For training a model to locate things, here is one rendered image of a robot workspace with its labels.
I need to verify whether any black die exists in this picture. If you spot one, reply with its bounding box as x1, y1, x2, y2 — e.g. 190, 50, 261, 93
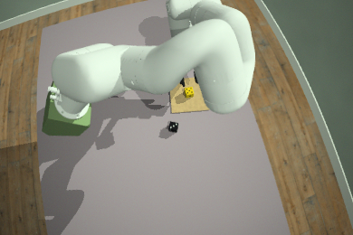
168, 121, 178, 133

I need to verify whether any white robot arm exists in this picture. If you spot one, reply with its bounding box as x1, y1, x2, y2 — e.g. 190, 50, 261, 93
48, 0, 255, 119

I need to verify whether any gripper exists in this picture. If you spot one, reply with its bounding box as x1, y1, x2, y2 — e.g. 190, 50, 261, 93
179, 72, 198, 87

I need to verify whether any yellow die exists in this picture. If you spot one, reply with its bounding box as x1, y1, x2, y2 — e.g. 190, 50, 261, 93
185, 87, 194, 98

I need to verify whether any tan mat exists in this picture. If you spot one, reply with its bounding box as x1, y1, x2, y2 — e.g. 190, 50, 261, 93
170, 78, 209, 113

